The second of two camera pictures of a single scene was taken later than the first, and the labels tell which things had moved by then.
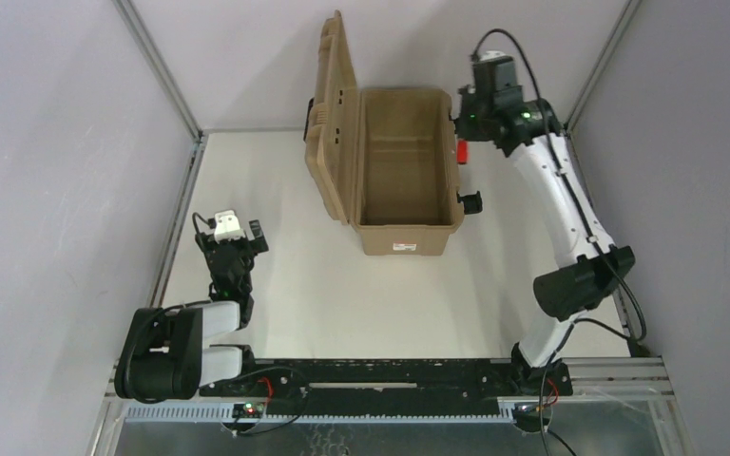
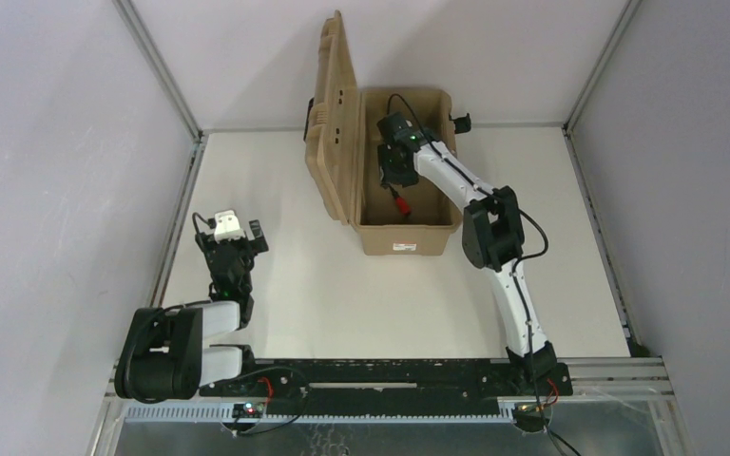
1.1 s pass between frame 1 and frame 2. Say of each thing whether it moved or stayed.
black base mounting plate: stayed
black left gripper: stayed
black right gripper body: moved
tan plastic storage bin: stayed
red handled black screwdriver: moved
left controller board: stayed
